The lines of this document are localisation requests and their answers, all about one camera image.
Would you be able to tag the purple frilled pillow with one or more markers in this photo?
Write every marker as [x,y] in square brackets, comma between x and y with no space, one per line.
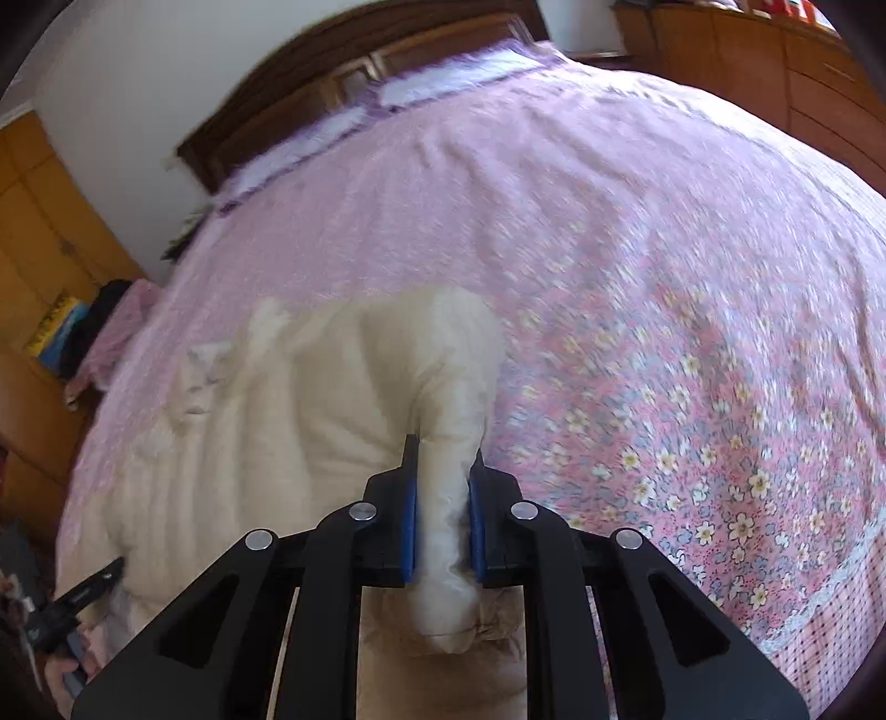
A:
[457,73]
[291,149]

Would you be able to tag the dark wooden headboard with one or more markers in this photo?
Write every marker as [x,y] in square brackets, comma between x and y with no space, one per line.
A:
[291,90]

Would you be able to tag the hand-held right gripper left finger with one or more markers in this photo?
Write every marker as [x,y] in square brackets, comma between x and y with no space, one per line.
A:
[410,526]

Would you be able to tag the pink patterned table cloth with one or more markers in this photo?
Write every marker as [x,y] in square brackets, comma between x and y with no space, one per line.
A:
[128,325]

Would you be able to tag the cream quilted jacket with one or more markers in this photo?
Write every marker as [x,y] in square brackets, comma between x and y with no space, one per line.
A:
[311,429]

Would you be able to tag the wooden dresser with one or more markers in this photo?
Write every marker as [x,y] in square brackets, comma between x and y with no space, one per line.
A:
[747,62]

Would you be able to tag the black clothes pile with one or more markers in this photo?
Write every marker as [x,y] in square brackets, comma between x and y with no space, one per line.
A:
[100,311]

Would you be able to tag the pink floral bedspread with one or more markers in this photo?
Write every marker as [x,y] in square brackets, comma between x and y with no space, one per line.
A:
[657,291]

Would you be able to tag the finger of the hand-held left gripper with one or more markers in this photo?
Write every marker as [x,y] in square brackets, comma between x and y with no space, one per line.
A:
[90,588]

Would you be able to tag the wooden wardrobe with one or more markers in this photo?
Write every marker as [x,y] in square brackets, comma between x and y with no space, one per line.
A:
[41,228]

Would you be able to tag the blue and yellow painting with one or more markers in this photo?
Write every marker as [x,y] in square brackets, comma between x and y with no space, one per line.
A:
[55,332]

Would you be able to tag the person's left hand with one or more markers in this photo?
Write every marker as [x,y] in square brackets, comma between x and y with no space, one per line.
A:
[66,675]

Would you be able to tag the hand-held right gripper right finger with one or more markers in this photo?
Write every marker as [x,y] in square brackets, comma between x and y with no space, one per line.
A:
[476,533]

